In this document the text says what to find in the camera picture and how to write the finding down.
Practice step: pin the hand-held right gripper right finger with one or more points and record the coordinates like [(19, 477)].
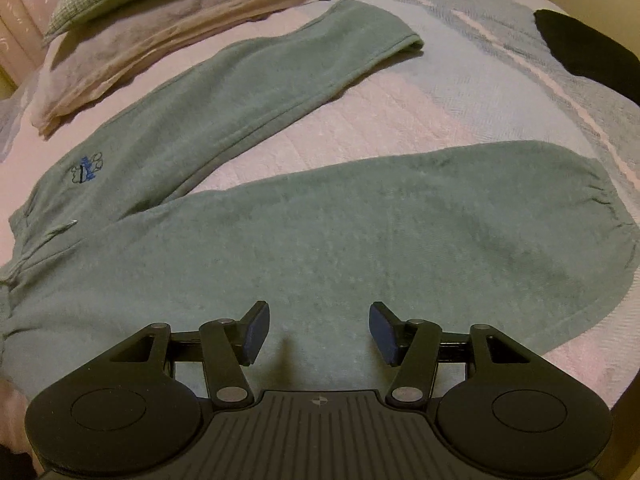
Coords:
[(382, 334)]

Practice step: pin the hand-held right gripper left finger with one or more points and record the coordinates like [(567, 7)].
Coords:
[(257, 334)]

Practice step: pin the green fleece pants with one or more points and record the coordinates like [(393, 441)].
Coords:
[(320, 220)]

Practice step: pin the beige folded blanket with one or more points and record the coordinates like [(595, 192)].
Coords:
[(210, 27)]

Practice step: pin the grey folded blanket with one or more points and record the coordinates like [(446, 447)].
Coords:
[(105, 42)]

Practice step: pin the black cloth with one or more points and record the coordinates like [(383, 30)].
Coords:
[(580, 50)]

